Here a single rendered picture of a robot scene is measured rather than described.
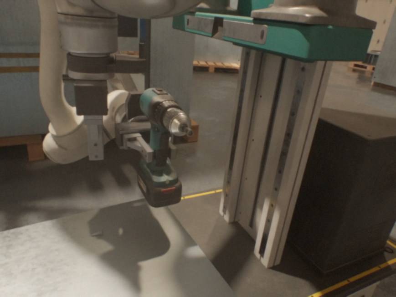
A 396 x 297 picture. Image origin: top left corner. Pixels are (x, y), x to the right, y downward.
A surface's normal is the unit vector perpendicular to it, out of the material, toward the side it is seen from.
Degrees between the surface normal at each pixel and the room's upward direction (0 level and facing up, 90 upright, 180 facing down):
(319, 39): 90
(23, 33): 90
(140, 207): 0
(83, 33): 90
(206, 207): 0
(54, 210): 0
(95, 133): 120
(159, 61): 90
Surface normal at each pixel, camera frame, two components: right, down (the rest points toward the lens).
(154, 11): -0.21, 0.98
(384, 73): -0.89, 0.12
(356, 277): 0.08, -0.90
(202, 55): 0.11, 0.43
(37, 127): 0.45, 0.40
